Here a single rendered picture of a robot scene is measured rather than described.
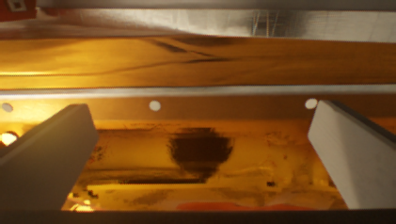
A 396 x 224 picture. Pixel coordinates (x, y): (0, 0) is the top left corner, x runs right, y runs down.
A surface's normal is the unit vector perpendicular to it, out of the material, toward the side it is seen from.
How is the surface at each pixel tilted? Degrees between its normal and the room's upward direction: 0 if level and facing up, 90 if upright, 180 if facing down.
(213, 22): 90
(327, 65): 90
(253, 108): 90
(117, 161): 128
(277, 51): 90
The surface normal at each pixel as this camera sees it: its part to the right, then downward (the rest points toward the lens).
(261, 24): -0.30, 0.50
